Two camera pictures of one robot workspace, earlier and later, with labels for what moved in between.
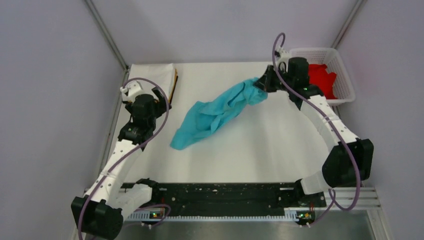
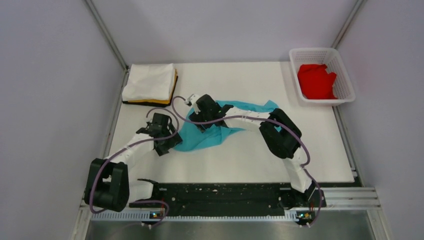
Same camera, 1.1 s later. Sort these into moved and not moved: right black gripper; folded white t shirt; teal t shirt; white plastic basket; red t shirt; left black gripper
Moved: left black gripper; right black gripper; teal t shirt
Not moved: white plastic basket; red t shirt; folded white t shirt
